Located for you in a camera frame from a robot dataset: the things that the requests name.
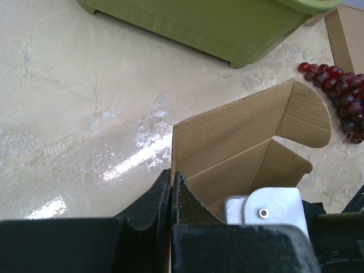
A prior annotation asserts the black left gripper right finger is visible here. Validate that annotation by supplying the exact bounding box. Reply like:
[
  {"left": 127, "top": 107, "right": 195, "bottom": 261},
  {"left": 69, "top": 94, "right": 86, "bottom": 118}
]
[{"left": 171, "top": 172, "right": 321, "bottom": 272}]

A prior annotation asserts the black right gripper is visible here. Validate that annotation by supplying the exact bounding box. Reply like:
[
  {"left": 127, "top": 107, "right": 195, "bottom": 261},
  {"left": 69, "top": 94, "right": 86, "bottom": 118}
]
[{"left": 303, "top": 188, "right": 364, "bottom": 273}]

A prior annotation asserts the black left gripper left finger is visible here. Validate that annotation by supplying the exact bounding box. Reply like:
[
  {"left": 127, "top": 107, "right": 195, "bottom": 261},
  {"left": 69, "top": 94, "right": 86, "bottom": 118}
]
[{"left": 1, "top": 169, "right": 171, "bottom": 272}]

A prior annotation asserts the brown cardboard box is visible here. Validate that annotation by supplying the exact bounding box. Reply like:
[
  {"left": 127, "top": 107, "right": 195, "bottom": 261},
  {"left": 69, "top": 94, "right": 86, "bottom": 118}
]
[{"left": 171, "top": 79, "right": 332, "bottom": 225}]

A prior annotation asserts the large folded cardboard box right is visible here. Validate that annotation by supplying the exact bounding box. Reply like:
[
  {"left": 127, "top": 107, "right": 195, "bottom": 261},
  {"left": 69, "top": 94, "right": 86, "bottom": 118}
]
[{"left": 325, "top": 5, "right": 363, "bottom": 74}]

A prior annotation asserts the dark red grape bunch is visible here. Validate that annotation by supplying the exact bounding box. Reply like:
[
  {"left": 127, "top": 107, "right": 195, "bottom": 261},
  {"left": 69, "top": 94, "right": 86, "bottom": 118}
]
[{"left": 297, "top": 62, "right": 363, "bottom": 144}]

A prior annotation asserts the green plastic bin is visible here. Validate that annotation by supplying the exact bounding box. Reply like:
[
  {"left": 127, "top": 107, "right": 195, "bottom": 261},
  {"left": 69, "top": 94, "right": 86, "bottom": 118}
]
[{"left": 78, "top": 0, "right": 342, "bottom": 68}]

